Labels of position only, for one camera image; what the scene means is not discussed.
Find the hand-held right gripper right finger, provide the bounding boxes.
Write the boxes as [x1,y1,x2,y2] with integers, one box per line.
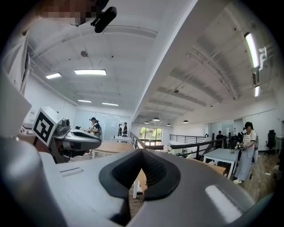
[130,149,256,227]

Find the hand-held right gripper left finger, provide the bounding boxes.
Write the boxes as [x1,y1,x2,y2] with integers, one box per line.
[38,149,143,227]

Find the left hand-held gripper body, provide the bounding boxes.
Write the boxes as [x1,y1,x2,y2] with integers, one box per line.
[32,106,75,164]

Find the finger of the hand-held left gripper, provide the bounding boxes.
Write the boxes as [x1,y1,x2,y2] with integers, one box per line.
[66,140,103,156]
[70,128,102,142]

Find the person's left forearm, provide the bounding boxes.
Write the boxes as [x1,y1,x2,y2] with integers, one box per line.
[17,132,51,154]

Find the wooden table white legs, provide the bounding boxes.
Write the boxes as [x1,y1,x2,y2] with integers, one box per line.
[91,141,135,160]
[133,157,227,200]

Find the rectangular ceiling panel light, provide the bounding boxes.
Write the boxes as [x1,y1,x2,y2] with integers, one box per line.
[45,72,62,80]
[74,69,107,76]

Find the black metal railing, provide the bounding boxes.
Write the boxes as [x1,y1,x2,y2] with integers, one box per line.
[169,133,208,145]
[129,131,225,160]

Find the glass door green view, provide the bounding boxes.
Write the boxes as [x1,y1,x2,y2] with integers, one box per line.
[139,127,163,146]

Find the person's cream t-shirt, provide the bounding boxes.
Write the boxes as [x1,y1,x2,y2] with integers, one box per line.
[0,13,32,96]

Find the black office chair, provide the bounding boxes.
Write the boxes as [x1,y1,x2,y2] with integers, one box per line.
[266,129,277,152]

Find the long ceiling tube light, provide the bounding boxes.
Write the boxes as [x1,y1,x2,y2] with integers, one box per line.
[244,31,260,70]

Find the black head-worn camera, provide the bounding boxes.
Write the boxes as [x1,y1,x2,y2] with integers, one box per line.
[90,6,118,34]

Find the white ceiling bracket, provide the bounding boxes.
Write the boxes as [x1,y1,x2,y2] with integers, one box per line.
[258,46,268,70]

